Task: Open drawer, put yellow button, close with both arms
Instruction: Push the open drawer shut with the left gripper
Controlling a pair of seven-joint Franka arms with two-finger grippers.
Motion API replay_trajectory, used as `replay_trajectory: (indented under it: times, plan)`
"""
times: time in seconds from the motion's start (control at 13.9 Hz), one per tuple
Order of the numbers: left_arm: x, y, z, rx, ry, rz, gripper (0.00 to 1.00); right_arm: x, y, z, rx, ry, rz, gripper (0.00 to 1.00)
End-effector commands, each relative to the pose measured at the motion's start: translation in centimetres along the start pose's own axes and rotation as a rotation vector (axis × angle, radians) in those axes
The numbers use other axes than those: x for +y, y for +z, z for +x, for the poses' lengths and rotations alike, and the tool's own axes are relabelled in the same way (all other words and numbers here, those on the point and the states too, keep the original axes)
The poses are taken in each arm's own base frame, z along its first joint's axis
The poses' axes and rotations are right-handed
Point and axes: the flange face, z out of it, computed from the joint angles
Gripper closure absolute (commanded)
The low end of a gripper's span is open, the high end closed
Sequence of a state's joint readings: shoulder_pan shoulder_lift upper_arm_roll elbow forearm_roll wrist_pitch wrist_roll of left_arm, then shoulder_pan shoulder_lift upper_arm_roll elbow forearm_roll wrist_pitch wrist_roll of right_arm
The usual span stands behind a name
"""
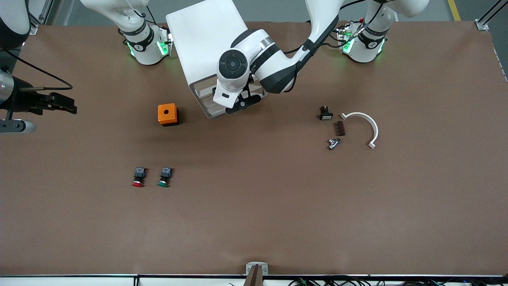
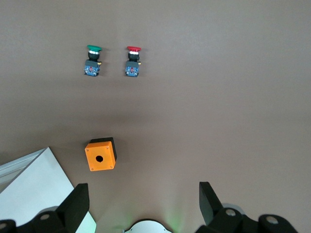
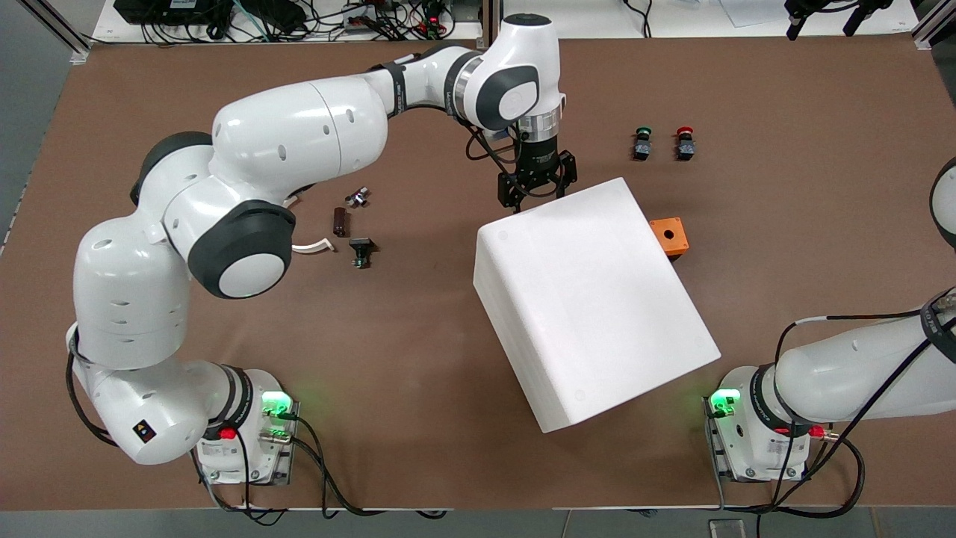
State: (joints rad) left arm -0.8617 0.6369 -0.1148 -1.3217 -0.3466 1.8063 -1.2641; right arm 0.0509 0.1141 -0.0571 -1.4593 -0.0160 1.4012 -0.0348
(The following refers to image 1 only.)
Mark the orange button enclosure box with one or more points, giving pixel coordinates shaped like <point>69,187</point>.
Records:
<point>162,117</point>

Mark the brown table mat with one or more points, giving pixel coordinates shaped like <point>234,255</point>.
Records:
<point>254,218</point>

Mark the black white-faced switch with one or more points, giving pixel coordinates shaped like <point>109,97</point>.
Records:
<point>326,115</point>

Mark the brown terminal block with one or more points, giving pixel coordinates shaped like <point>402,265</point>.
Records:
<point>341,128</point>

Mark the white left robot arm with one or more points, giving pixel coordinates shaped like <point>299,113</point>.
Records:
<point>278,67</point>

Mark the aluminium frame profile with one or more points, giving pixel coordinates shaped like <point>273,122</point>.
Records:
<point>482,24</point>
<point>45,10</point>

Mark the green push button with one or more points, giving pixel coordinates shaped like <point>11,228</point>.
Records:
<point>165,173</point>

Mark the white table edge rail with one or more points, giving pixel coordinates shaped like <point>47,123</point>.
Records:
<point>79,281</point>

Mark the brown support bar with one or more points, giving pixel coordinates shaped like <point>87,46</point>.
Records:
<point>256,278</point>

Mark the white curved plastic bracket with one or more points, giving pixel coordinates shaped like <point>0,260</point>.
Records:
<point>373,125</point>

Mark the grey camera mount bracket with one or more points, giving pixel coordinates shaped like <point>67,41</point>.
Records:
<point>249,270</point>

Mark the red push button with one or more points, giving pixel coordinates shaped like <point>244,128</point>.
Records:
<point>139,173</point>

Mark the silver key switch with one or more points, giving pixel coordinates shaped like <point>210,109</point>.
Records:
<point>333,144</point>

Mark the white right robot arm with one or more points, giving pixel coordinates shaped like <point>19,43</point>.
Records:
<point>145,51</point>

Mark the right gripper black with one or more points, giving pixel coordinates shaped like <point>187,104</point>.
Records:
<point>24,104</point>

